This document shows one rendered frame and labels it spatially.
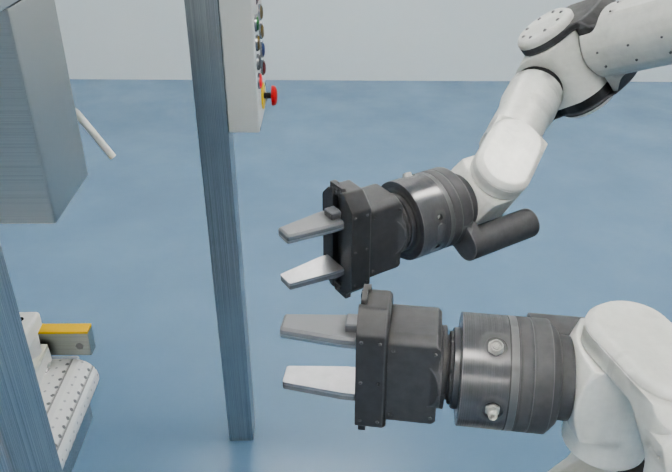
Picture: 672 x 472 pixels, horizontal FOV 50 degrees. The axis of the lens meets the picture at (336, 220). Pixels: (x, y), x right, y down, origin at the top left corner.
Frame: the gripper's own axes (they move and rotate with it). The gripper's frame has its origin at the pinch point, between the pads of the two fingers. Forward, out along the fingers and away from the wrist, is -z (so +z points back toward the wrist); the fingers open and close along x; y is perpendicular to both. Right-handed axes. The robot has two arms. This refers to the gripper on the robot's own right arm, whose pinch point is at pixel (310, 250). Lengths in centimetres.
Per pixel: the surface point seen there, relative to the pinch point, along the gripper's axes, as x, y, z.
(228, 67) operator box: 3, 66, 21
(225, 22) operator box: -6, 66, 21
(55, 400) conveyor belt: 16.4, 11.5, -25.2
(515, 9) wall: 58, 234, 268
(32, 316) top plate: 9.2, 17.4, -24.8
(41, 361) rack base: 14.4, 16.1, -25.2
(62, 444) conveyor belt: 17.8, 6.3, -26.0
